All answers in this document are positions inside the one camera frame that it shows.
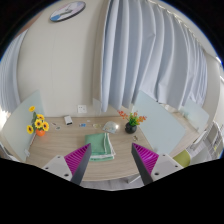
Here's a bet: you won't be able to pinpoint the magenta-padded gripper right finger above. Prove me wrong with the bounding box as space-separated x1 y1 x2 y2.
130 142 184 186

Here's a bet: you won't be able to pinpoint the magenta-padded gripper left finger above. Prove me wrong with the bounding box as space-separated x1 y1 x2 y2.
41 143 93 186

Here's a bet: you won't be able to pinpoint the green towel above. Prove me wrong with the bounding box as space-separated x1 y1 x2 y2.
84 132 117 163

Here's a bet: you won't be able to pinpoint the black round vase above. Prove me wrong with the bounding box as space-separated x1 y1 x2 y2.
124 121 138 135

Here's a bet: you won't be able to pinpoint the yellow-green chair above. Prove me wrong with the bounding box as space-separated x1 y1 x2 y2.
172 149 193 169

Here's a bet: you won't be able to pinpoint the frosted glass desk partition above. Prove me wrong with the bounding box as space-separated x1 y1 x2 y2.
131 89 187 156
179 98 210 134
1 89 46 163

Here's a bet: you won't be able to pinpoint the small white box device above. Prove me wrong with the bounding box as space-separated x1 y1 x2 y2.
63 115 74 126

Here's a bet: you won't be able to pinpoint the orange and green artificial flowers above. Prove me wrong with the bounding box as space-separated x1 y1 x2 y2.
117 110 148 127

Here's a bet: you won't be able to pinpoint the orange round vase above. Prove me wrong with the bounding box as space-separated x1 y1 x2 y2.
35 128 47 138

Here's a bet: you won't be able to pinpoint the light wooden desk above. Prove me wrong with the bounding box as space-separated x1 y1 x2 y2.
166 106 209 149

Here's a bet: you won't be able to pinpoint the yellow artificial sunflower bouquet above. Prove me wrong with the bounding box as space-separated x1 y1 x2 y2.
26 105 50 135

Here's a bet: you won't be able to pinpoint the pale blue-grey curtain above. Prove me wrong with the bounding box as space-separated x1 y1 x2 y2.
0 29 28 114
99 0 209 114

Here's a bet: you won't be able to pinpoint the white wall socket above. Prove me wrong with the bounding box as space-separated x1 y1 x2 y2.
77 104 88 114

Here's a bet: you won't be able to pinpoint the round wall clock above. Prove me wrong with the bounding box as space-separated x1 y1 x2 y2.
49 0 87 23

